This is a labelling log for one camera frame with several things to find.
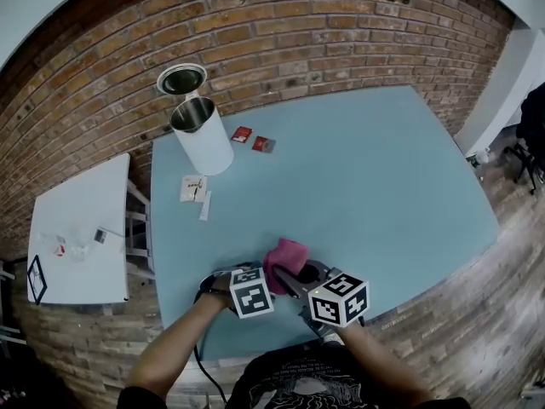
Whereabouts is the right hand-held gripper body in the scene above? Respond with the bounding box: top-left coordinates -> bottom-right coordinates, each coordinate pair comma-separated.
300,272 -> 370,338

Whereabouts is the clear plastic bottle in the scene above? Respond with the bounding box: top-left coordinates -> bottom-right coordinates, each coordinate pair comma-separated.
468,147 -> 491,168

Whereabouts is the person's black printed shirt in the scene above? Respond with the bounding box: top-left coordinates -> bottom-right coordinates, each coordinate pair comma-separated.
123,345 -> 469,409

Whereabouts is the grey metal rack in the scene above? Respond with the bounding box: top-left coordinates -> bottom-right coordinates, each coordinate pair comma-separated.
0,260 -> 20,357

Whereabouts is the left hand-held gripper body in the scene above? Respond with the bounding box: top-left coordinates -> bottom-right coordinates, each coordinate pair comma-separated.
198,262 -> 274,320

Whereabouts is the white cylindrical bin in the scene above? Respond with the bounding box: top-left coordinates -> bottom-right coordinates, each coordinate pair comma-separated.
156,62 -> 235,177

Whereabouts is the black office chair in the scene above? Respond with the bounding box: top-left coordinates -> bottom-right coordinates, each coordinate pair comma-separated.
504,82 -> 545,195

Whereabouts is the pink cloth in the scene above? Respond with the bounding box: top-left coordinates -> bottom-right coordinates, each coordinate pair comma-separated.
262,237 -> 308,297

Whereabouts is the small white folding table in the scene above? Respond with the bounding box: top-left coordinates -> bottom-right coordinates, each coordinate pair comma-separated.
26,153 -> 154,314

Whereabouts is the white paper sachet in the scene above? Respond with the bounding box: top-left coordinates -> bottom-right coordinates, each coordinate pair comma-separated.
179,175 -> 209,203

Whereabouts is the black-framed white board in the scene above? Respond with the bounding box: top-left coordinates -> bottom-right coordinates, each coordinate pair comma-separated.
26,254 -> 48,306

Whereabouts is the black cable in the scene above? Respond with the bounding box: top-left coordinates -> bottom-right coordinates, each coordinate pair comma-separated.
193,343 -> 229,409

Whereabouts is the red and grey packet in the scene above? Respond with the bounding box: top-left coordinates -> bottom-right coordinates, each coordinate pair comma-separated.
251,135 -> 277,153

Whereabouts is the white stick sachet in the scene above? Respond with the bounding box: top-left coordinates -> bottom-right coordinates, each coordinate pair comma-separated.
198,189 -> 213,222

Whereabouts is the person's left forearm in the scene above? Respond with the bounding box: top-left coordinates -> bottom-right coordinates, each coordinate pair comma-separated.
127,298 -> 227,409

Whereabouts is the clear plastic wrapper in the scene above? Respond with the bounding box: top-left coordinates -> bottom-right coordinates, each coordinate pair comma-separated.
67,228 -> 93,262

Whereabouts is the person's right forearm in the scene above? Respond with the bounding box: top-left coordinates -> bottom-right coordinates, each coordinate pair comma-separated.
336,324 -> 433,409

